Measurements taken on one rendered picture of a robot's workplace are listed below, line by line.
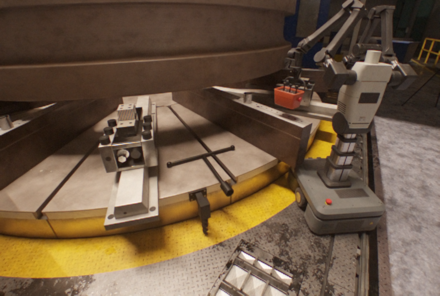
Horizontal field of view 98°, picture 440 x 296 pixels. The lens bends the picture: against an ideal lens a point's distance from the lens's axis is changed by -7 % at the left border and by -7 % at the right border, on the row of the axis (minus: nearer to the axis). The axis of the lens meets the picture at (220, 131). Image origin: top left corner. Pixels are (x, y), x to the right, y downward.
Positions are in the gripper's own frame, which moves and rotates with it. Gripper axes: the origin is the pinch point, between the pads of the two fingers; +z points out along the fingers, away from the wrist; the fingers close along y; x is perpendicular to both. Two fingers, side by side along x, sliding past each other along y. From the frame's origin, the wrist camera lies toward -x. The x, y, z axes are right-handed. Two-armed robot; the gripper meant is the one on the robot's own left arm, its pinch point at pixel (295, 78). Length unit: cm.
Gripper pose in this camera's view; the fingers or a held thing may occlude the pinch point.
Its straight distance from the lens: 175.2
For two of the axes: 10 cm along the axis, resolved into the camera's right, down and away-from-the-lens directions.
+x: 6.2, 3.6, -7.0
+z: 0.0, 8.9, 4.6
